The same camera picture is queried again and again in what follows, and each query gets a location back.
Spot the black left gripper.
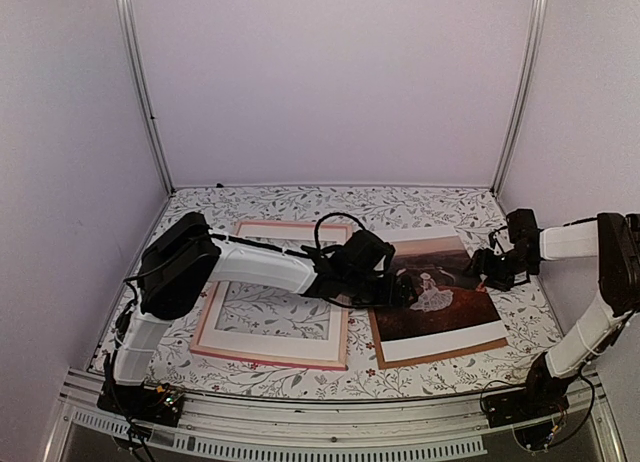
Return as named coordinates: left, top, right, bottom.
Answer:
left=344, top=273, right=420, bottom=312

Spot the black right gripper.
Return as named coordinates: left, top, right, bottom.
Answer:
left=463, top=248, right=539, bottom=292

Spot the canyon landscape photo print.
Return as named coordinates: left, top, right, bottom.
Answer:
left=373, top=235, right=500, bottom=342

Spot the brown fibreboard backing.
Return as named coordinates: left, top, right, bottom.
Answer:
left=369, top=226, right=507, bottom=369

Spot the white mat board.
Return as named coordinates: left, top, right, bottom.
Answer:
left=196, top=222, right=351, bottom=361

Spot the pink wooden picture frame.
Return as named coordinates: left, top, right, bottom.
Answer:
left=190, top=220, right=352, bottom=370

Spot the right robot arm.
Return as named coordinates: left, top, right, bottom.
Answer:
left=466, top=208, right=639, bottom=418

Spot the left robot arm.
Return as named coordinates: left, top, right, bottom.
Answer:
left=104, top=212, right=418, bottom=416

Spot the perforated metal strip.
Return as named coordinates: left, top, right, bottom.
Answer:
left=69, top=407, right=487, bottom=458

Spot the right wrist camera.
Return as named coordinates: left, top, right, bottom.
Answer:
left=506, top=208, right=540, bottom=245

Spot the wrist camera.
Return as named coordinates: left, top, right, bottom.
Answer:
left=506, top=208, right=540, bottom=245
left=335, top=230, right=395, bottom=273

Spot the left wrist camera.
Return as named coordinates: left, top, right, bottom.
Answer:
left=335, top=230, right=395, bottom=273

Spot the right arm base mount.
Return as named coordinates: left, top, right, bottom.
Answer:
left=480, top=388, right=569, bottom=428

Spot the aluminium front rail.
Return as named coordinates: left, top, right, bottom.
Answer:
left=44, top=370, right=626, bottom=461

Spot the right aluminium corner post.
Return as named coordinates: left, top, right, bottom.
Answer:
left=491, top=0, right=548, bottom=197

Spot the aluminium corner post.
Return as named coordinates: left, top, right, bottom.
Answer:
left=116, top=0, right=176, bottom=197
left=491, top=0, right=548, bottom=197

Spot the left aluminium corner post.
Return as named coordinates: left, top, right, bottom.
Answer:
left=116, top=0, right=176, bottom=197

